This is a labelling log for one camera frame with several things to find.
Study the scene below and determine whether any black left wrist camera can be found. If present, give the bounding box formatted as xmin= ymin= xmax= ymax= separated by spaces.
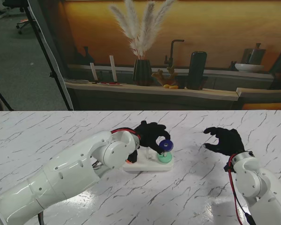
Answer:
xmin=127 ymin=150 xmax=139 ymax=164

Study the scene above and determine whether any printed kitchen backdrop banner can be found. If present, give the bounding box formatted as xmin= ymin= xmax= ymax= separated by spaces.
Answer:
xmin=23 ymin=0 xmax=281 ymax=111

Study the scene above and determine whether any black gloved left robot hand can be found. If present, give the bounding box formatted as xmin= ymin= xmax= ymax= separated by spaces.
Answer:
xmin=133 ymin=120 xmax=171 ymax=155

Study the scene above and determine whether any red cable on arm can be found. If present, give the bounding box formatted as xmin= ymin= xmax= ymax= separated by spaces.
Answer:
xmin=227 ymin=156 xmax=257 ymax=225
xmin=110 ymin=127 xmax=141 ymax=141

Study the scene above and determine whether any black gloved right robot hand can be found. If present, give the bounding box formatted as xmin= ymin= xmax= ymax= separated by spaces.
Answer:
xmin=202 ymin=127 xmax=246 ymax=157

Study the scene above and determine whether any red cable on right arm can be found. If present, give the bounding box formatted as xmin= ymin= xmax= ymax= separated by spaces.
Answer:
xmin=227 ymin=156 xmax=257 ymax=225

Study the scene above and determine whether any medium purple ring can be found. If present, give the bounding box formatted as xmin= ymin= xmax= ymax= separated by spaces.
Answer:
xmin=159 ymin=140 xmax=174 ymax=152

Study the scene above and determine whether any large green ring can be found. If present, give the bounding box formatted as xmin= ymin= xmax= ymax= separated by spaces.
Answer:
xmin=156 ymin=152 xmax=173 ymax=164

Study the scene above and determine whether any black office chair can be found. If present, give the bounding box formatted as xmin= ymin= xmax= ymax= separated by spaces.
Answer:
xmin=1 ymin=0 xmax=32 ymax=35

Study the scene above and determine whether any black stand leg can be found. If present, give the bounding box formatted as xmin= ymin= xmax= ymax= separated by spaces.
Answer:
xmin=0 ymin=79 xmax=14 ymax=111

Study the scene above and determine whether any red cable on left arm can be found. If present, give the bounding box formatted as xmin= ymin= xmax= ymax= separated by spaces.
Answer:
xmin=110 ymin=127 xmax=141 ymax=141

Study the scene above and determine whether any white Hanoi base with rods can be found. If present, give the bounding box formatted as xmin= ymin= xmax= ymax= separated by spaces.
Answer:
xmin=122 ymin=144 xmax=174 ymax=173

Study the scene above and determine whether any black backdrop stand pole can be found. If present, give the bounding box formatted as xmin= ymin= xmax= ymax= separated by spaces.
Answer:
xmin=21 ymin=0 xmax=74 ymax=111

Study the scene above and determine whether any white desk frame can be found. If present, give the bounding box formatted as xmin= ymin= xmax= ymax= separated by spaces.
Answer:
xmin=0 ymin=0 xmax=11 ymax=23

